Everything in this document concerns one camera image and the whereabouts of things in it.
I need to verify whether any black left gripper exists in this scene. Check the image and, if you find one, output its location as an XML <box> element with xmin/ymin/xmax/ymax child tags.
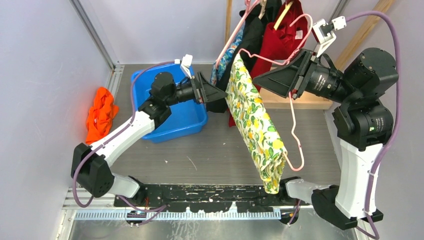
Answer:
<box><xmin>165</xmin><ymin>72</ymin><xmax>227</xmax><ymax>107</ymax></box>

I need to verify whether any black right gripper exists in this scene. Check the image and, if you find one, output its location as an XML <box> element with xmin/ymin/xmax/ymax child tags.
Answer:
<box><xmin>252</xmin><ymin>47</ymin><xmax>359</xmax><ymax>105</ymax></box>

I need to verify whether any lemon print skirt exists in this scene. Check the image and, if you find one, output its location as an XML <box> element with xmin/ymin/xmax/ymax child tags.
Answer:
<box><xmin>225</xmin><ymin>54</ymin><xmax>288</xmax><ymax>194</ymax></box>

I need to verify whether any red pleated skirt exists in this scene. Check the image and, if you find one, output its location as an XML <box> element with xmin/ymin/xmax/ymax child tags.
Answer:
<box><xmin>228</xmin><ymin>0</ymin><xmax>310</xmax><ymax>128</ymax></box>

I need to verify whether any pink wire hanger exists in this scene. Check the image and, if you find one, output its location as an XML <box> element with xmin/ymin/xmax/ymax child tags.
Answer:
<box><xmin>237</xmin><ymin>13</ymin><xmax>313</xmax><ymax>172</ymax></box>

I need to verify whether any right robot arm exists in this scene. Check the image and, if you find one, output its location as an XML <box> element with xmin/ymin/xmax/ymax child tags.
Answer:
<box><xmin>253</xmin><ymin>47</ymin><xmax>399</xmax><ymax>230</ymax></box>

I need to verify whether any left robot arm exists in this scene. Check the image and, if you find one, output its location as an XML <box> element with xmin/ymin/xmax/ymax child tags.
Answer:
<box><xmin>70</xmin><ymin>72</ymin><xmax>227</xmax><ymax>207</ymax></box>

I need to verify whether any pink plastic hanger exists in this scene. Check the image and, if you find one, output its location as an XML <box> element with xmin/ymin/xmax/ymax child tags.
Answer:
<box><xmin>214</xmin><ymin>0</ymin><xmax>266</xmax><ymax>69</ymax></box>

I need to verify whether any blue floral garment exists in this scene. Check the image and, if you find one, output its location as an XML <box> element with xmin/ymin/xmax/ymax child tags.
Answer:
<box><xmin>209</xmin><ymin>25</ymin><xmax>245</xmax><ymax>85</ymax></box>

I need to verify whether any blue plastic bin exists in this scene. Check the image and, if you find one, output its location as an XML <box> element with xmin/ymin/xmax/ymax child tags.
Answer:
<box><xmin>131</xmin><ymin>63</ymin><xmax>209</xmax><ymax>143</ymax></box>

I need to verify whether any wooden rack base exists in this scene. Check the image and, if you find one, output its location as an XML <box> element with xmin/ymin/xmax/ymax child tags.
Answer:
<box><xmin>259</xmin><ymin>88</ymin><xmax>333</xmax><ymax>110</ymax></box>

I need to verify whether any black garment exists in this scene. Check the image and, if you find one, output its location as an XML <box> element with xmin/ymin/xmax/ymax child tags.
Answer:
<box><xmin>205</xmin><ymin>0</ymin><xmax>282</xmax><ymax>114</ymax></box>

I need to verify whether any orange cloth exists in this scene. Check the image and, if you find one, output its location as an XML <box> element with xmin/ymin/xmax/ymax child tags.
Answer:
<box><xmin>85</xmin><ymin>87</ymin><xmax>119</xmax><ymax>145</ymax></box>

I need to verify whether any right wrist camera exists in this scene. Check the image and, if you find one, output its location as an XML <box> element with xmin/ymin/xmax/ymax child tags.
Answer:
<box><xmin>312</xmin><ymin>16</ymin><xmax>347</xmax><ymax>58</ymax></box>

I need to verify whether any wooden rack post left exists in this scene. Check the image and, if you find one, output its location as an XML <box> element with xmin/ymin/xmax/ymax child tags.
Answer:
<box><xmin>224</xmin><ymin>0</ymin><xmax>233</xmax><ymax>42</ymax></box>

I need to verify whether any wooden rack post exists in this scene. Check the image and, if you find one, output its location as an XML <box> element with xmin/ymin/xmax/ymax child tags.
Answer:
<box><xmin>224</xmin><ymin>0</ymin><xmax>233</xmax><ymax>42</ymax></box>
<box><xmin>335</xmin><ymin>0</ymin><xmax>396</xmax><ymax>69</ymax></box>

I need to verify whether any wooden rack post right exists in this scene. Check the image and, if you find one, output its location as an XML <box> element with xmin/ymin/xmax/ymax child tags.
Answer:
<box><xmin>335</xmin><ymin>0</ymin><xmax>396</xmax><ymax>69</ymax></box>

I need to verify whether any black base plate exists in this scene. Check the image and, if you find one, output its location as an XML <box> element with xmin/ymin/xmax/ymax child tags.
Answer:
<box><xmin>127</xmin><ymin>184</ymin><xmax>297</xmax><ymax>213</ymax></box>

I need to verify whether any aluminium frame rail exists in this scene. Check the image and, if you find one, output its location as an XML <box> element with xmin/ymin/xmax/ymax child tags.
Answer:
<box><xmin>69</xmin><ymin>0</ymin><xmax>117</xmax><ymax>70</ymax></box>

